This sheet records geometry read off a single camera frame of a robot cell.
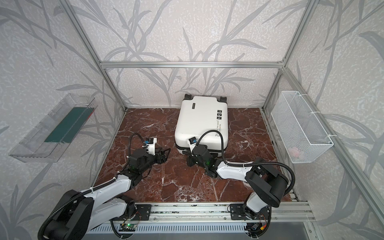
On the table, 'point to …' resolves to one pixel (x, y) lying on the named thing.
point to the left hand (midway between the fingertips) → (168, 144)
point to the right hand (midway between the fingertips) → (185, 148)
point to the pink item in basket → (294, 150)
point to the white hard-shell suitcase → (194, 116)
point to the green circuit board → (127, 227)
